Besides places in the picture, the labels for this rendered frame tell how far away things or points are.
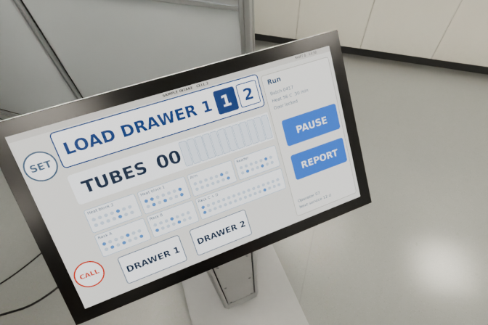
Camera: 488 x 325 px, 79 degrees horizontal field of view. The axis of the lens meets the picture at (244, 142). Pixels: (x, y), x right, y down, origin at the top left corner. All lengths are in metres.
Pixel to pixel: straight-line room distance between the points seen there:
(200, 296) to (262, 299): 0.27
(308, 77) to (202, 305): 1.17
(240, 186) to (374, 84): 2.01
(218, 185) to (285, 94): 0.18
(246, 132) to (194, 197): 0.13
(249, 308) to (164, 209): 1.02
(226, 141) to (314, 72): 0.18
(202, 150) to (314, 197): 0.21
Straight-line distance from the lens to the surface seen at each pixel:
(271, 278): 1.47
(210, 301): 1.46
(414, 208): 1.82
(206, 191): 0.47
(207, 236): 0.49
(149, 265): 0.51
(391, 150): 2.00
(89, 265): 0.51
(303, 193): 0.52
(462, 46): 2.60
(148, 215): 0.47
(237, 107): 0.45
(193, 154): 0.45
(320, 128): 0.51
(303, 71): 0.49
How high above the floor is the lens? 1.46
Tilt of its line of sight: 51 degrees down
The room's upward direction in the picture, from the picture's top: 4 degrees counter-clockwise
